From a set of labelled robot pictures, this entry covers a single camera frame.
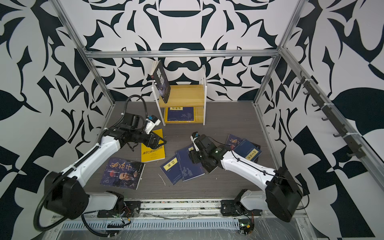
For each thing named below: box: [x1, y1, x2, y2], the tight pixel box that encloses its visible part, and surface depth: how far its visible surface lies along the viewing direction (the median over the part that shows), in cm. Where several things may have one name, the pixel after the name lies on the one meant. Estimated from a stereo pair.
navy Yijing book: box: [159, 154, 183, 185], surface depth 88 cm
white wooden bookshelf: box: [151, 64, 208, 127], surface depth 105 cm
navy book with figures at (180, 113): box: [167, 107, 194, 121], surface depth 107 cm
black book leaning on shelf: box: [150, 60, 171, 104], surface depth 87 cm
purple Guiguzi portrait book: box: [100, 157, 146, 190], surface depth 85 cm
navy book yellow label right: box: [234, 138, 263, 162], surface depth 94 cm
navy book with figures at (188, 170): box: [175, 144, 206, 182], surface depth 87 cm
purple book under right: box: [226, 134, 243, 150], surface depth 98 cm
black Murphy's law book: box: [201, 160, 218, 174], surface depth 88 cm
